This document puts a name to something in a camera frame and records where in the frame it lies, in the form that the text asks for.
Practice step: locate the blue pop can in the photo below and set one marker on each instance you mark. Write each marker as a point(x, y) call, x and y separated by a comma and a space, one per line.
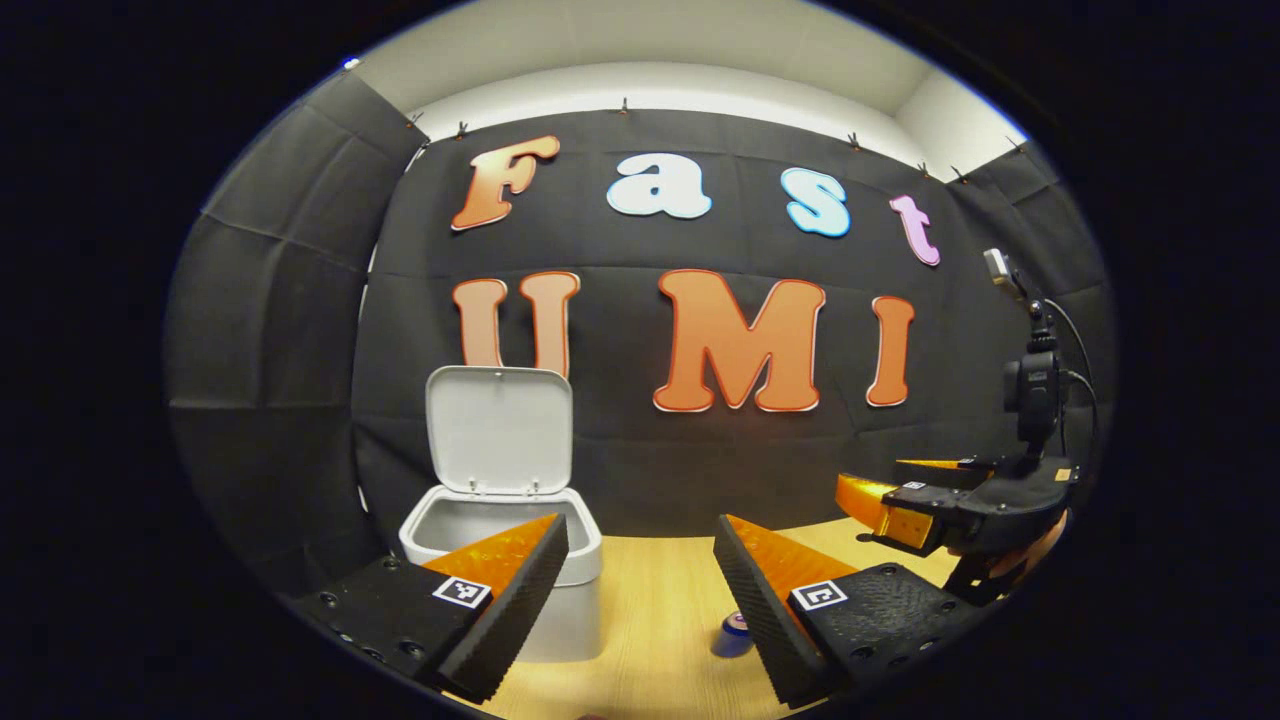
point(732, 638)

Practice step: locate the wooden desktop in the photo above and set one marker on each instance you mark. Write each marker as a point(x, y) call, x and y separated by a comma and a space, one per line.
point(650, 620)

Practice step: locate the white desktop garbage bin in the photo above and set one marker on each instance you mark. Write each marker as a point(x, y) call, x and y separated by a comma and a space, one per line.
point(500, 430)

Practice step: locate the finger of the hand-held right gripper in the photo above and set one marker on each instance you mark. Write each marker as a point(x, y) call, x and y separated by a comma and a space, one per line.
point(920, 502)
point(950, 468)

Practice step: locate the black backdrop cloth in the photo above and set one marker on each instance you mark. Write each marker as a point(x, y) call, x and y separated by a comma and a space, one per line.
point(620, 240)

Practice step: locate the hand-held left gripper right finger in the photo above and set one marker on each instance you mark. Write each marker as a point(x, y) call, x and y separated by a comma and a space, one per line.
point(760, 620)

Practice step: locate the row of small black clips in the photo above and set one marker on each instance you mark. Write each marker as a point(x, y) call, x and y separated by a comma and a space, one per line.
point(624, 106)

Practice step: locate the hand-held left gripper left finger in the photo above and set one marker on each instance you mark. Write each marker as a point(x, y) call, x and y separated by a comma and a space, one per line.
point(525, 600)

